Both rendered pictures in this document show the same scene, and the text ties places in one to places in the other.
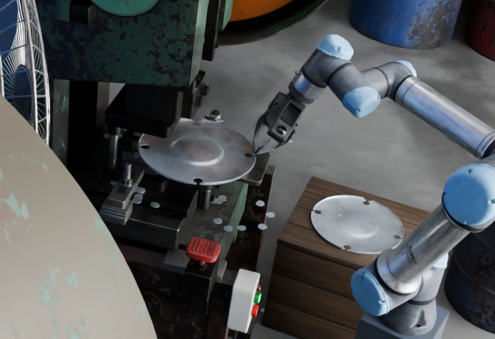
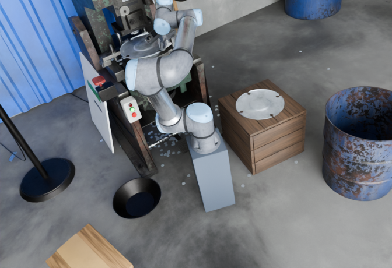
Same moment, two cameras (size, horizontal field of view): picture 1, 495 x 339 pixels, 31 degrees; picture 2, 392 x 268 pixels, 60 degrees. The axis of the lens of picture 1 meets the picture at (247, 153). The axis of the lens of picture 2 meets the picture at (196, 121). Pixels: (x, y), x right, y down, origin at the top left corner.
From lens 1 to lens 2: 1.92 m
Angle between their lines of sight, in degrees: 48
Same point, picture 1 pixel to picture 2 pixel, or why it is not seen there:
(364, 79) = (163, 14)
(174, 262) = not seen: hidden behind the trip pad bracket
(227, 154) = (152, 48)
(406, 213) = (291, 106)
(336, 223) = (250, 101)
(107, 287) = not seen: outside the picture
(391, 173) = not seen: hidden behind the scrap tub
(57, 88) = (88, 10)
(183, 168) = (129, 50)
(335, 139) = (355, 73)
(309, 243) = (227, 105)
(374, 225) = (266, 106)
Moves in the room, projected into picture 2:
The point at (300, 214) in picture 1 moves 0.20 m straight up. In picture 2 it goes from (240, 92) to (237, 66)
